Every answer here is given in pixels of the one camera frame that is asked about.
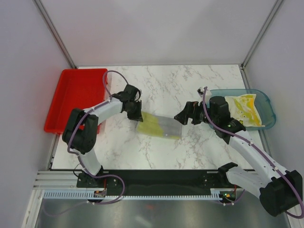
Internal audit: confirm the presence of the aluminium frame post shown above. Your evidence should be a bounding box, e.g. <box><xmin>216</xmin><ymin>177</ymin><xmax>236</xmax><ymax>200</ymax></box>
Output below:
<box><xmin>239</xmin><ymin>0</ymin><xmax>285</xmax><ymax>71</ymax></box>
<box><xmin>33</xmin><ymin>0</ymin><xmax>77</xmax><ymax>69</ymax></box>

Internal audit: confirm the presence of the left aluminium frame post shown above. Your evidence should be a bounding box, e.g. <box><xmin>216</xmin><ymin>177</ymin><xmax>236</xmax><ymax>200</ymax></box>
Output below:
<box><xmin>33</xmin><ymin>0</ymin><xmax>77</xmax><ymax>69</ymax></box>

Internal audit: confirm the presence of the white cable duct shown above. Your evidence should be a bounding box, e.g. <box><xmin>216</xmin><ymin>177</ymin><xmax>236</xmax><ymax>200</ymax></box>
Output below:
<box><xmin>43</xmin><ymin>190</ymin><xmax>222</xmax><ymax>200</ymax></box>

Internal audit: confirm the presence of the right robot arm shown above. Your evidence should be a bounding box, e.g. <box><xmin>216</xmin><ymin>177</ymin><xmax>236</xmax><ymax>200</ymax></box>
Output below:
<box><xmin>174</xmin><ymin>96</ymin><xmax>304</xmax><ymax>217</ymax></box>

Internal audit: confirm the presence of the grey frog towel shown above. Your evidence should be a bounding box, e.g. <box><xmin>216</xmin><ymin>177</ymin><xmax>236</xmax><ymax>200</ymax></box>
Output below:
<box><xmin>136</xmin><ymin>112</ymin><xmax>182</xmax><ymax>140</ymax></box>

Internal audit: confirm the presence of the right aluminium frame post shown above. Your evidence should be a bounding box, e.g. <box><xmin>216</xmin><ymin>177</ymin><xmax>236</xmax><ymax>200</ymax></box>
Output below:
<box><xmin>239</xmin><ymin>0</ymin><xmax>285</xmax><ymax>71</ymax></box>

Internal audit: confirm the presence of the blue transparent plastic tub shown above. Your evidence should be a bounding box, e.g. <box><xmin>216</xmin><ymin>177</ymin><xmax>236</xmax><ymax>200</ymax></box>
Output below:
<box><xmin>206</xmin><ymin>89</ymin><xmax>276</xmax><ymax>131</ymax></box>

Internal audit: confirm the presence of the red plastic bin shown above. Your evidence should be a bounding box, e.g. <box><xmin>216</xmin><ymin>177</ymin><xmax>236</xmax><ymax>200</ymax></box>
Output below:
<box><xmin>44</xmin><ymin>68</ymin><xmax>107</xmax><ymax>134</ymax></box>

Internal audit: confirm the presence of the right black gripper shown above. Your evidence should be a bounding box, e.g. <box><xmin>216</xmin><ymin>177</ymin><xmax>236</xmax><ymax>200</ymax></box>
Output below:
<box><xmin>174</xmin><ymin>100</ymin><xmax>218</xmax><ymax>126</ymax></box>

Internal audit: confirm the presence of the yellow patterned towel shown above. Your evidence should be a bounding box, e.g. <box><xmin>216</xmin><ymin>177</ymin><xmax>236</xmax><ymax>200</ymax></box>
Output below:
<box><xmin>224</xmin><ymin>94</ymin><xmax>264</xmax><ymax>127</ymax></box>

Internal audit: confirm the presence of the aluminium front rail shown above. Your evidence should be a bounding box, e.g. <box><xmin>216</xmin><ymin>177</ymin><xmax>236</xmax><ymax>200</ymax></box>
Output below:
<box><xmin>33</xmin><ymin>171</ymin><xmax>78</xmax><ymax>190</ymax></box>

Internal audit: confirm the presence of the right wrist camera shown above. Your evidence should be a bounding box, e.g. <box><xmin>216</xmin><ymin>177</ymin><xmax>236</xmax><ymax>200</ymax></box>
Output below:
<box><xmin>197</xmin><ymin>87</ymin><xmax>209</xmax><ymax>104</ymax></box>

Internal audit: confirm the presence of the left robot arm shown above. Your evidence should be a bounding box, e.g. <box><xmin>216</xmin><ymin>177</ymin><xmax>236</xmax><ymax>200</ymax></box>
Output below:
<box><xmin>62</xmin><ymin>84</ymin><xmax>143</xmax><ymax>187</ymax></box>

